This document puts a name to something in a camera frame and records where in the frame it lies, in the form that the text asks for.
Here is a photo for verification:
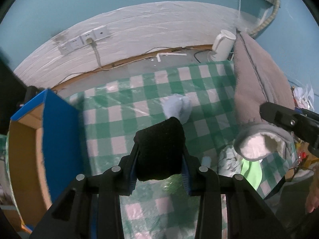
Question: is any grey fleece-lined garment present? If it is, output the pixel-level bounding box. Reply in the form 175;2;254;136
234;32;295;161

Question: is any white foam cylinder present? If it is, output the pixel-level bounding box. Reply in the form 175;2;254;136
201;156;211;168

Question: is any blue cardboard storage box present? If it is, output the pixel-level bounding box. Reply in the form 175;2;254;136
7;89;84;228

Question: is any grey patterned cloth bundle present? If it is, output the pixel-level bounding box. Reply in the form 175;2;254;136
217;145;243;177

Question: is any grey power cord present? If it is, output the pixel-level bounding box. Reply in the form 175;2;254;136
85;38;110;71

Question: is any braided hose on wall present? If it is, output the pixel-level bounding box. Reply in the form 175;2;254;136
249;0;282;37

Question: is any person's right hand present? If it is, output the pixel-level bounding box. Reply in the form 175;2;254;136
305;177;319;213

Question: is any white plastic bag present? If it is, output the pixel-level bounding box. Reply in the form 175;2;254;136
292;86;315;111

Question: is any black soft cloth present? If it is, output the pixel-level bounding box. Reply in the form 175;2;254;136
134;117;185;181

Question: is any light green cloth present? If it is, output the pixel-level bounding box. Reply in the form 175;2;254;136
241;159;262;190

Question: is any green checkered tablecloth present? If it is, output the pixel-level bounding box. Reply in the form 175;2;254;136
65;61;238;238

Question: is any white wall socket strip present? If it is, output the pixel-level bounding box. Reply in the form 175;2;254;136
58;25;111;56

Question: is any light blue knitted sock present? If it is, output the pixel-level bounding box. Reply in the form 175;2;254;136
162;94;192;125

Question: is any white electric kettle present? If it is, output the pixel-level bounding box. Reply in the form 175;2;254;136
208;30;236;62

